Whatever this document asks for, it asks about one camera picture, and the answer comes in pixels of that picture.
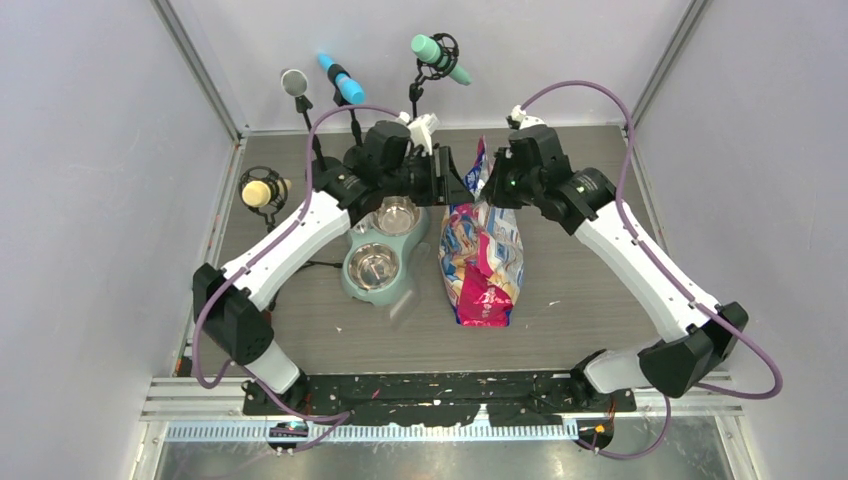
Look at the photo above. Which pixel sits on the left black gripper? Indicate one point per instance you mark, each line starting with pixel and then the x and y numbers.
pixel 434 194

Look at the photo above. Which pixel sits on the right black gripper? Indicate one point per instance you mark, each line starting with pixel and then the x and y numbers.
pixel 494 192

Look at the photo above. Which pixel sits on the colourful cat food bag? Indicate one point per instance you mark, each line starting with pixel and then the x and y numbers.
pixel 481 254

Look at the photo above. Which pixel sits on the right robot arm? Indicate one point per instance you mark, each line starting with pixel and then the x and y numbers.
pixel 690 323

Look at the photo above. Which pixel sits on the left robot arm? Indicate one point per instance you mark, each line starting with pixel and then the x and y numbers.
pixel 398 158

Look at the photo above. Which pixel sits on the green double pet bowl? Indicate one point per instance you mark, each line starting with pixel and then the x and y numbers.
pixel 373 268

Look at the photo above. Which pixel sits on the clear plastic scoop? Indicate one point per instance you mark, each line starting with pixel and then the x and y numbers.
pixel 409 293

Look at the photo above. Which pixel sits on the green microphone on tripod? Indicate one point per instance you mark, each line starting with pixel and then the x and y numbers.
pixel 437 57

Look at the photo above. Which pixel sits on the blue microphone on stand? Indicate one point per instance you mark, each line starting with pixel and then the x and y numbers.
pixel 347 91

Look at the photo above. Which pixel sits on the yellow microphone on tripod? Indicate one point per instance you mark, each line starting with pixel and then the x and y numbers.
pixel 265 192

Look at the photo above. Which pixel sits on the silver round microphone stand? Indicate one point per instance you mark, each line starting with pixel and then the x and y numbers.
pixel 295 84

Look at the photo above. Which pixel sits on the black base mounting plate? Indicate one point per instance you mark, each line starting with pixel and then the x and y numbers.
pixel 512 398

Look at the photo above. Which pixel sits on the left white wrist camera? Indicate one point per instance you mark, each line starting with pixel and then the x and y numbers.
pixel 421 129

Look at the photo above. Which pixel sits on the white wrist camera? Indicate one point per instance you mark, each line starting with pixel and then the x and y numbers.
pixel 421 129
pixel 519 119

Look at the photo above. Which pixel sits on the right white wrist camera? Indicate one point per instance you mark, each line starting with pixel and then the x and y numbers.
pixel 519 119

